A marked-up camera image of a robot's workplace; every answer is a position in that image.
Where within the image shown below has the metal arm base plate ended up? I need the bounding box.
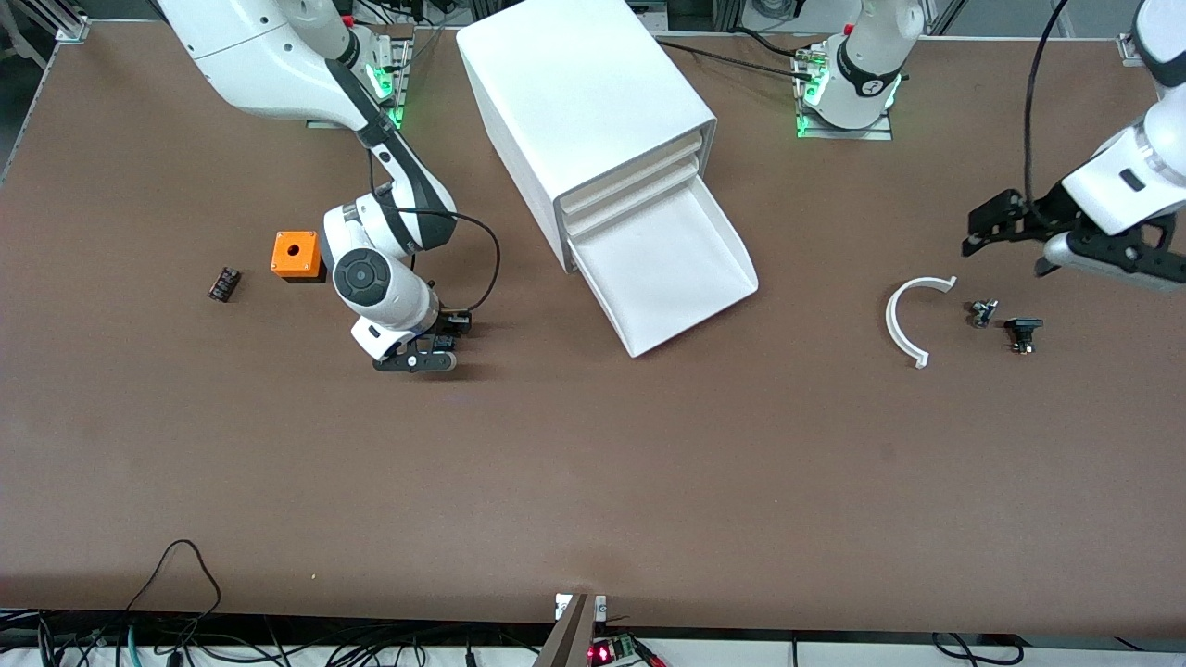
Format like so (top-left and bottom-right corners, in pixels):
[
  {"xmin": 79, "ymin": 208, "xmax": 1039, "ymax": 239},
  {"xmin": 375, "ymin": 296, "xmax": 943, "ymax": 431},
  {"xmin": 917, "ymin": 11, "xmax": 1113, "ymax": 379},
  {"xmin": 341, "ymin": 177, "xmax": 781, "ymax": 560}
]
[
  {"xmin": 794, "ymin": 42, "xmax": 895, "ymax": 142},
  {"xmin": 306, "ymin": 23, "xmax": 413, "ymax": 131}
]

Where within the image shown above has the black switch part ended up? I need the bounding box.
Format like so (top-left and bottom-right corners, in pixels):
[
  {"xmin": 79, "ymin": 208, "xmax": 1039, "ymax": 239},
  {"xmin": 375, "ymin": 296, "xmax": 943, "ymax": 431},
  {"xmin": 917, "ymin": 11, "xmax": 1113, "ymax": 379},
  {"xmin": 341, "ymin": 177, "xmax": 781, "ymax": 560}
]
[{"xmin": 1004, "ymin": 317, "xmax": 1045, "ymax": 356}]

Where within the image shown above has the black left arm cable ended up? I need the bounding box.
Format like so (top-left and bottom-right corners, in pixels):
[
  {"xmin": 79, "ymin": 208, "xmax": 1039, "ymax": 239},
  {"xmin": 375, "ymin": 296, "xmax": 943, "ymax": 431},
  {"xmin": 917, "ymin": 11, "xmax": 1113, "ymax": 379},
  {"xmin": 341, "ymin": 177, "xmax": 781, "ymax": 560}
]
[{"xmin": 1022, "ymin": 0, "xmax": 1072, "ymax": 210}]

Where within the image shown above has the orange box with black base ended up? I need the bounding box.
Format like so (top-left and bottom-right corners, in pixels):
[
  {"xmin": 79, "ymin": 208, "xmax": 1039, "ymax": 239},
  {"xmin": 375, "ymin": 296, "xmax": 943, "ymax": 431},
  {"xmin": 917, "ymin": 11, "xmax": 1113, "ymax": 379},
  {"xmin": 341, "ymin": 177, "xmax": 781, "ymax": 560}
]
[{"xmin": 271, "ymin": 231, "xmax": 328, "ymax": 284}]

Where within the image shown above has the grey camera post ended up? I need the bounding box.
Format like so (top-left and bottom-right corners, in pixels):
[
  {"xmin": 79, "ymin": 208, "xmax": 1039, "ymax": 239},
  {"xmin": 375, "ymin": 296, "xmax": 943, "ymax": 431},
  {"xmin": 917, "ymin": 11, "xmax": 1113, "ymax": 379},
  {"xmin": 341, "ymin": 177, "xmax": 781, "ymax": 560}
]
[{"xmin": 533, "ymin": 593, "xmax": 599, "ymax": 667}]

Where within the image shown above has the white post bracket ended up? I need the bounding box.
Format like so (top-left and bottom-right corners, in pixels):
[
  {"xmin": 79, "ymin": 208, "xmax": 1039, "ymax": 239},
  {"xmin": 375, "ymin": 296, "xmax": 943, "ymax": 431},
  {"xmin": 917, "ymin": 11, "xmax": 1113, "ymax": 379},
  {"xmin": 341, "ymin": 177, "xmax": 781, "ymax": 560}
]
[{"xmin": 554, "ymin": 593, "xmax": 609, "ymax": 622}]

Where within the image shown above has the white plastic drawer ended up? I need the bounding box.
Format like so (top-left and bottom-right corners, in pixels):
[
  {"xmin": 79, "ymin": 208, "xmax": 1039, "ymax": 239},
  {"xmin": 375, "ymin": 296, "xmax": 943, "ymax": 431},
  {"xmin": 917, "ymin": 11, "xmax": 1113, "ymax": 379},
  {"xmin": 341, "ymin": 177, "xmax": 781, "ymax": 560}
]
[
  {"xmin": 567, "ymin": 174, "xmax": 760, "ymax": 359},
  {"xmin": 561, "ymin": 155, "xmax": 699, "ymax": 233},
  {"xmin": 556, "ymin": 131, "xmax": 704, "ymax": 214},
  {"xmin": 563, "ymin": 171, "xmax": 698, "ymax": 247}
]

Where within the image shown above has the black cable on table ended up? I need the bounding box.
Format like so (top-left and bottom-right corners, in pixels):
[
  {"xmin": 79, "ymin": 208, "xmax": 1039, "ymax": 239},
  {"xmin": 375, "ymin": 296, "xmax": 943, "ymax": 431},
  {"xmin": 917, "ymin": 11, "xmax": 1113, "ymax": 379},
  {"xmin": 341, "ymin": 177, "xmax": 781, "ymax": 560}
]
[{"xmin": 653, "ymin": 37, "xmax": 826, "ymax": 80}]

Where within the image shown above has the white drawer cabinet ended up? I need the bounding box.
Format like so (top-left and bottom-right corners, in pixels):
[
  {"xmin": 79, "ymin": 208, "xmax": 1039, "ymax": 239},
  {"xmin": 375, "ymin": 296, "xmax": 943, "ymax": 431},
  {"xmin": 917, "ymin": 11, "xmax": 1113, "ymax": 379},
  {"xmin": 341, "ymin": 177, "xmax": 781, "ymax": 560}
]
[{"xmin": 456, "ymin": 0, "xmax": 717, "ymax": 274}]

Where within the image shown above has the white curved plastic arc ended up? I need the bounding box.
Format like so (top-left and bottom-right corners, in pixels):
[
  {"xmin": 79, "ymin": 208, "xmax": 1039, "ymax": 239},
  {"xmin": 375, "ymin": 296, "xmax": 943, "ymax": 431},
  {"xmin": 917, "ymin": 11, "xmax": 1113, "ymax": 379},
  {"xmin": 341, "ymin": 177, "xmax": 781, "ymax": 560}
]
[{"xmin": 885, "ymin": 275, "xmax": 959, "ymax": 371}]

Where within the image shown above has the circuit board with red light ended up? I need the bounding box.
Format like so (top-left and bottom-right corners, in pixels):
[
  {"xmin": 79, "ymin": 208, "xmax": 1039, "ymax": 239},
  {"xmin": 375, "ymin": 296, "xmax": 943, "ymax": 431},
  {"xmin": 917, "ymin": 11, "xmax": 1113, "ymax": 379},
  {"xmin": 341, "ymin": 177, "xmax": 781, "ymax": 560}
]
[{"xmin": 586, "ymin": 633, "xmax": 668, "ymax": 667}]

